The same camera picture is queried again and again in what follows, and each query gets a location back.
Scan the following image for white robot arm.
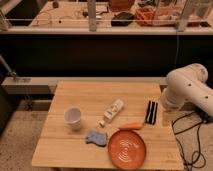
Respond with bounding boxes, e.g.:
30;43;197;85
160;63;213;117

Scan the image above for orange crate on bench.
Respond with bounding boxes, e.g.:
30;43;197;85
135;6;182;26

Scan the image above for black cables on floor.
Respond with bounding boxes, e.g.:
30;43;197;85
171;109;213;171

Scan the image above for white paper cup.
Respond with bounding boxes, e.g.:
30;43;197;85
64;107;81;131

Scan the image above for orange ceramic bowl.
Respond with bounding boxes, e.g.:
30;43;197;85
108;130;146;170

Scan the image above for black rectangular block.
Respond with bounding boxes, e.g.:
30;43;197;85
145;101;158;125

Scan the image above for black tray on bench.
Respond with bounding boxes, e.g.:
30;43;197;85
111;12;134;26

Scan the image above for white bottle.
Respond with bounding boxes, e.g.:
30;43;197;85
99;99;124;127

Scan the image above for metal clamp stand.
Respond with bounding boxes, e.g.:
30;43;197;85
0;54;32;84

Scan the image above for orange carrot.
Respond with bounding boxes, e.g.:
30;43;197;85
119;122;144;130

